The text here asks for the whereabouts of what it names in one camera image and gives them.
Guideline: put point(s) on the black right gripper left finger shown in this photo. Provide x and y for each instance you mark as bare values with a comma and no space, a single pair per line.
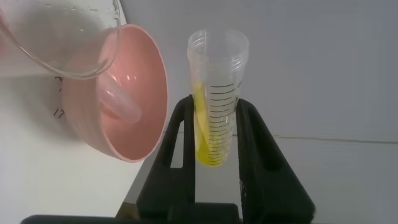
183,186

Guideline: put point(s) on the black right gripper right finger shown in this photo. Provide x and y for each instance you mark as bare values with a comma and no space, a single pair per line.
264,174

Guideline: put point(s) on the test tube with yellow pigment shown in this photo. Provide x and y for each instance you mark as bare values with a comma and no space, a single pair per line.
217,102

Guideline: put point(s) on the test tube with red pigment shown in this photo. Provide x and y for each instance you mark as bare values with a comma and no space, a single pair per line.
119,104

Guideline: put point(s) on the pink bowl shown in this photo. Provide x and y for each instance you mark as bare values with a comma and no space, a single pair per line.
136,99

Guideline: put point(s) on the clear plastic cup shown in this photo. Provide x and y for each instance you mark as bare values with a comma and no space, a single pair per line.
59,37

